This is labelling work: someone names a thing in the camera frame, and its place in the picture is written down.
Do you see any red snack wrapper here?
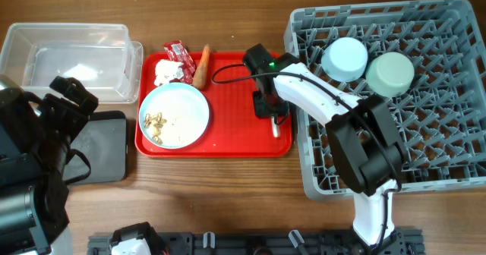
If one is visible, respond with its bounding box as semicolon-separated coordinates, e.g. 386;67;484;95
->
164;40;196;84

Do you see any grey dishwasher rack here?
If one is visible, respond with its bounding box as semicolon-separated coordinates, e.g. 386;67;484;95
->
284;0;485;192

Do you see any black waste tray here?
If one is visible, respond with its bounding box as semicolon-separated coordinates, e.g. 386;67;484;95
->
63;111;128;184

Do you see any peanut shells pile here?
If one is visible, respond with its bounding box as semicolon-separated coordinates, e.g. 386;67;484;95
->
144;112;167;144

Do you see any mint green bowl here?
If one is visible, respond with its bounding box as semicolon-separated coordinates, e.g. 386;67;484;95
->
365;52;415;98

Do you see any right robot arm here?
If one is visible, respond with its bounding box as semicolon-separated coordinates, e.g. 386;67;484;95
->
242;44;406;253

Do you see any large light blue plate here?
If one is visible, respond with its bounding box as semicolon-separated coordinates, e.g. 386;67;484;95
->
138;83;210;150

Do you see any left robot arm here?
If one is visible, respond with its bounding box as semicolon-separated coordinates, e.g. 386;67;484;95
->
1;77;99;254

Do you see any orange carrot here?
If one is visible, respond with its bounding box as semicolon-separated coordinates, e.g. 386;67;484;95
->
192;44;210;90

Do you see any white tissue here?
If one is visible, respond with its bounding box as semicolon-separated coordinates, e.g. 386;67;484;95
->
154;60;184;87

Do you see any light blue saucer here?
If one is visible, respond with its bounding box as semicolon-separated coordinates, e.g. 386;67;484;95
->
320;37;368;82

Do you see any red serving tray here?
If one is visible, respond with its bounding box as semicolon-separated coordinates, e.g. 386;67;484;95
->
134;52;293;158

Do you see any white plastic spoon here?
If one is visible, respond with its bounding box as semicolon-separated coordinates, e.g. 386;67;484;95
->
271;115;280;138

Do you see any clear plastic bin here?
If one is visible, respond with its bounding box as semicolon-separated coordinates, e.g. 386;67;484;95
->
1;23;144;104

